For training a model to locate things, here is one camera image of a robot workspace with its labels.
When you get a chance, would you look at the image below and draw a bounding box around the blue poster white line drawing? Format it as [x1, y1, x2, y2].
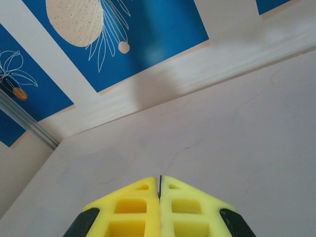
[0, 108, 27, 148]

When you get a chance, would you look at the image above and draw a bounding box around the blue poster small orange circle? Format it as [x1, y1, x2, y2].
[0, 23, 75, 122]

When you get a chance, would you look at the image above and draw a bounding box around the aluminium corner post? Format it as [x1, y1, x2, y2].
[0, 86, 62, 151]

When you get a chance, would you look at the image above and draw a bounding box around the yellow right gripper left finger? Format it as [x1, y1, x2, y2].
[63, 176, 161, 237]

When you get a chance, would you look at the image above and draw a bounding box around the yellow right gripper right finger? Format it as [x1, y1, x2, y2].
[159, 175, 257, 237]

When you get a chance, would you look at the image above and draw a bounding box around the blue poster large peach circle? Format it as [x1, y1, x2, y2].
[21, 0, 210, 94]

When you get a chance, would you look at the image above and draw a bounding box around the blue poster orange circle feather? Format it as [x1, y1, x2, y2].
[255, 0, 305, 16]

